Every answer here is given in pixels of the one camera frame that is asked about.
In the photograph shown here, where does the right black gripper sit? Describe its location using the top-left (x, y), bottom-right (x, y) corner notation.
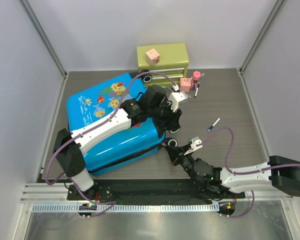
top-left (166, 143), bottom-right (199, 184)

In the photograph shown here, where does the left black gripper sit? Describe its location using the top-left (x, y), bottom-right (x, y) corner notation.
top-left (147, 97), bottom-right (181, 130)

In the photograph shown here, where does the blue fish-print suitcase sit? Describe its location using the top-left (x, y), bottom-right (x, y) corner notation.
top-left (66, 71), bottom-right (180, 177)

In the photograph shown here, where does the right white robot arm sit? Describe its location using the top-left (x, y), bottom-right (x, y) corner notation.
top-left (165, 145), bottom-right (300, 199)

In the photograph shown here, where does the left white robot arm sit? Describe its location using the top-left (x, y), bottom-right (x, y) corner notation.
top-left (54, 85), bottom-right (188, 200)

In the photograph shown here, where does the pink cube on table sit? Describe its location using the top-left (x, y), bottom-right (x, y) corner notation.
top-left (179, 77), bottom-right (192, 92)

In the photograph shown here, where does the black white marker pen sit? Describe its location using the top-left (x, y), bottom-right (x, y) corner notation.
top-left (194, 82), bottom-right (200, 98)

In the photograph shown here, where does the green drawer cabinet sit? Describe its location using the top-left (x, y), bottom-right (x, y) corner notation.
top-left (136, 42), bottom-right (189, 84)

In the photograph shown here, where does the pink cube on cabinet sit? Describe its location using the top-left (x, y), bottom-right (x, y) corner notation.
top-left (145, 48), bottom-right (160, 66)

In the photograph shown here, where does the pink capped bottle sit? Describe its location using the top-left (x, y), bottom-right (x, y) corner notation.
top-left (190, 71), bottom-right (201, 90)

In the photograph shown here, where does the white blue marker pen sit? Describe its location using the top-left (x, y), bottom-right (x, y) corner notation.
top-left (207, 117), bottom-right (221, 132)

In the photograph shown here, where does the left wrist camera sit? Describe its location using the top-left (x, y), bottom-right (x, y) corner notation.
top-left (168, 85), bottom-right (188, 113)

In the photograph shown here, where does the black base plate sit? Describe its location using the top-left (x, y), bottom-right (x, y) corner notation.
top-left (67, 178), bottom-right (246, 205)

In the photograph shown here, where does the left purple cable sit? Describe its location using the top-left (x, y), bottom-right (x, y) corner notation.
top-left (44, 71), bottom-right (181, 217)

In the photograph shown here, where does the aluminium rail frame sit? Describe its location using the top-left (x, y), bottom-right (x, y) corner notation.
top-left (19, 181), bottom-right (295, 213)

